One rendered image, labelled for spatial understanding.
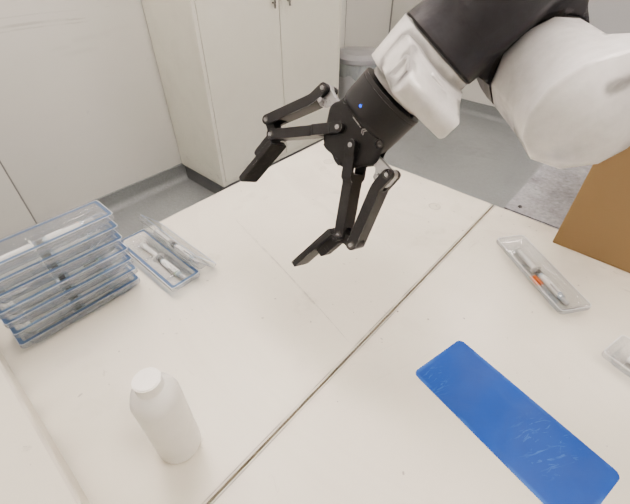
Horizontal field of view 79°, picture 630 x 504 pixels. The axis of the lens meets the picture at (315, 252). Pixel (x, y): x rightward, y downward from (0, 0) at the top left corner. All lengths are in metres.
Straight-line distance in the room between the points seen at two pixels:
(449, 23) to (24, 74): 1.92
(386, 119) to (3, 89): 1.88
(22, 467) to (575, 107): 0.61
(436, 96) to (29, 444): 0.54
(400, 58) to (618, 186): 0.53
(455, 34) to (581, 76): 0.10
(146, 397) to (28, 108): 1.84
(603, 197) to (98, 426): 0.84
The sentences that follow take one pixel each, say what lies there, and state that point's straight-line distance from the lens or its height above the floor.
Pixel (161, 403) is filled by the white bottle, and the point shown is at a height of 0.87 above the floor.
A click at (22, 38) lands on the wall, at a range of 2.12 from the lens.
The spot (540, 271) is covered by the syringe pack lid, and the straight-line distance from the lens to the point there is 0.77.
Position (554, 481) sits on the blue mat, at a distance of 0.57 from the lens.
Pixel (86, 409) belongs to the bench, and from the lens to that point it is 0.61.
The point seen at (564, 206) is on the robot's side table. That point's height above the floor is 0.75.
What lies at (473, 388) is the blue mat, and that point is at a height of 0.75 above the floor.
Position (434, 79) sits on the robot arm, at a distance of 0.37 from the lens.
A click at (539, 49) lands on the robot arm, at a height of 1.15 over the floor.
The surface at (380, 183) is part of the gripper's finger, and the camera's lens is 0.41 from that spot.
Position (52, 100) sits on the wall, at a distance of 2.18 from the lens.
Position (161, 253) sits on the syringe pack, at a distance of 0.75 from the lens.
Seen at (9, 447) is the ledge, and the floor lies 0.79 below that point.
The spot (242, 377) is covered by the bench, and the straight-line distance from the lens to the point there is 0.57.
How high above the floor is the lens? 1.23
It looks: 41 degrees down
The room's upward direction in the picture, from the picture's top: straight up
